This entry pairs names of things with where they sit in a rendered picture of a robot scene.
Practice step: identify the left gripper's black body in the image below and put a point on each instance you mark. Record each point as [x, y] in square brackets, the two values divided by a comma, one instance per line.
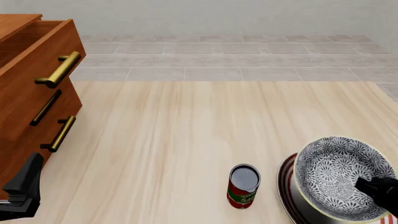
[21, 207]

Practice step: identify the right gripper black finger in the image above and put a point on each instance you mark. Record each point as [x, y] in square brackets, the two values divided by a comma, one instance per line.
[381, 193]

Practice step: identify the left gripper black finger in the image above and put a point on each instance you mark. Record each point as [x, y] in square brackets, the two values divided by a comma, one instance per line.
[31, 177]

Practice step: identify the black white patterned bowl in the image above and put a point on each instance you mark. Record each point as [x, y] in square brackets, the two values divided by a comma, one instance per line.
[329, 168]

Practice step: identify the plate with red rings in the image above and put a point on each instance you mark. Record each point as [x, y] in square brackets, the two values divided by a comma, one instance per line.
[284, 178]

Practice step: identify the red tomato sauce tin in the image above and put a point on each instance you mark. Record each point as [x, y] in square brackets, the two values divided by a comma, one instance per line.
[244, 186]

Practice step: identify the wooden cabinet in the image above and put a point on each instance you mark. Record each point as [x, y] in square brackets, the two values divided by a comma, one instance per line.
[14, 23]

